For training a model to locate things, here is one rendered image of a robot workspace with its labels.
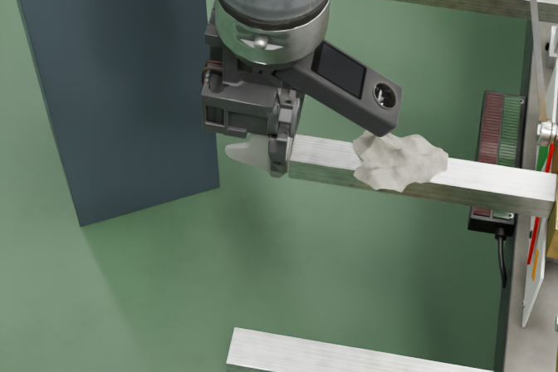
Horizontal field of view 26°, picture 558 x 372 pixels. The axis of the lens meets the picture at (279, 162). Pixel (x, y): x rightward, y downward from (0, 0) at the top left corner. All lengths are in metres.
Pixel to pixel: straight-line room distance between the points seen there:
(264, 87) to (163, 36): 0.74
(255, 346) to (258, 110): 0.22
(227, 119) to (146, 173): 0.98
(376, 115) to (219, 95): 0.13
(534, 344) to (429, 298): 0.81
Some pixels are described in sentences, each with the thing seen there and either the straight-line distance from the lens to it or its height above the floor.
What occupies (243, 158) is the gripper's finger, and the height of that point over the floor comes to 0.86.
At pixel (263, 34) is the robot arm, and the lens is 0.92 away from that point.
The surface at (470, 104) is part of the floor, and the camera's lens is 2.23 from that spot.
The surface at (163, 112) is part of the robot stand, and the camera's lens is 1.88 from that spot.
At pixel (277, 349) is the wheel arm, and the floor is 0.96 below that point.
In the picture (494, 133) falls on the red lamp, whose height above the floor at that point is 0.70.
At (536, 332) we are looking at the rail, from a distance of 1.21.
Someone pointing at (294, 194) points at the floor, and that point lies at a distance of 2.09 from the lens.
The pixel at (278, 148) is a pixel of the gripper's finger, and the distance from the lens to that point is 1.03.
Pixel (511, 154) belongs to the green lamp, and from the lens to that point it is 1.31.
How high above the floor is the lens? 1.77
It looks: 56 degrees down
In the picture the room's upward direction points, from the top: straight up
